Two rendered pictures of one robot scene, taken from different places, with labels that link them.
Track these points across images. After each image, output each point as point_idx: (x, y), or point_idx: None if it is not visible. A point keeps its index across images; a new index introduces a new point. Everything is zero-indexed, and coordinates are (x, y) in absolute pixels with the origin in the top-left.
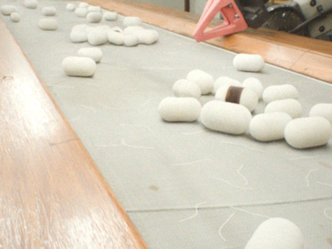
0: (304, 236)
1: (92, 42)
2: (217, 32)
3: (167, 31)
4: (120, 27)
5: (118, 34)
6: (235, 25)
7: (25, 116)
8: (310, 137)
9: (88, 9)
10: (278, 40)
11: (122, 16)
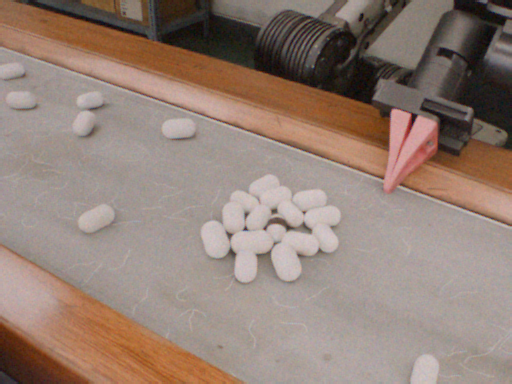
0: None
1: (291, 280)
2: (408, 171)
3: (246, 133)
4: (158, 140)
5: (313, 242)
6: (428, 154)
7: None
8: None
9: (1, 74)
10: (506, 181)
11: (69, 72)
